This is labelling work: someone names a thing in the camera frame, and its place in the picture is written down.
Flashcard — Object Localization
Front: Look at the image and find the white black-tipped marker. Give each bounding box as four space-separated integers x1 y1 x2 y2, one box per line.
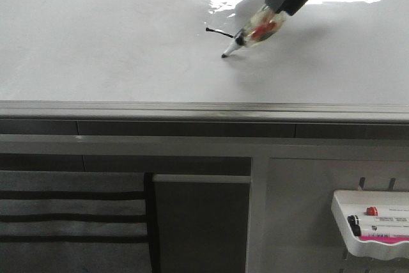
221 4 288 58

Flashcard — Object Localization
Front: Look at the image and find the white whiteboard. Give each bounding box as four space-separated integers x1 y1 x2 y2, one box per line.
1 0 408 105

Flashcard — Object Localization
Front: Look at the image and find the white plastic tray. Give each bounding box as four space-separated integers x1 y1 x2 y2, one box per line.
332 190 408 260

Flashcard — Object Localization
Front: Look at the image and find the red-capped white marker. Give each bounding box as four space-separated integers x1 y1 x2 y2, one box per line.
365 206 409 217

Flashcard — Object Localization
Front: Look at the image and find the upper black-capped white marker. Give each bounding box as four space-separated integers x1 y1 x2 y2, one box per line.
347 215 408 226

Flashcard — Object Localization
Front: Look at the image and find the black-capped white marker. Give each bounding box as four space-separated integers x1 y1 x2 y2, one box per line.
351 225 408 237
347 215 408 226

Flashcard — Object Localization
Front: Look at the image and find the lower black-capped white marker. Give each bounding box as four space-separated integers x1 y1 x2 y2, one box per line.
351 225 408 237

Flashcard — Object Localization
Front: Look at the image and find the dark grey panel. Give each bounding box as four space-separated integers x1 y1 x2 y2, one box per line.
155 182 250 272

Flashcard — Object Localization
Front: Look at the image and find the pink eraser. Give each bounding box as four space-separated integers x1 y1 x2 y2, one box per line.
358 236 409 244

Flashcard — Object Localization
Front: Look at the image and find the grey black-striped fabric organizer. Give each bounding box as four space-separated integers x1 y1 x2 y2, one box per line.
1 171 160 272

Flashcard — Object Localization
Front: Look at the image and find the grey metal whiteboard rail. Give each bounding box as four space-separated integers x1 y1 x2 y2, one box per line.
1 100 408 125

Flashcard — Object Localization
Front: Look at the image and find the left black wall hook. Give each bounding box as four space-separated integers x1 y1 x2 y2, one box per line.
357 177 366 191

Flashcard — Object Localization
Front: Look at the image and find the black wall hook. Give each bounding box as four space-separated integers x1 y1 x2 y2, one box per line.
357 177 366 191
387 178 396 191

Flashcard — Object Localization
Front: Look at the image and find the right black wall hook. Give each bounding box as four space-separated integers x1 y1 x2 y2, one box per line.
387 178 396 191

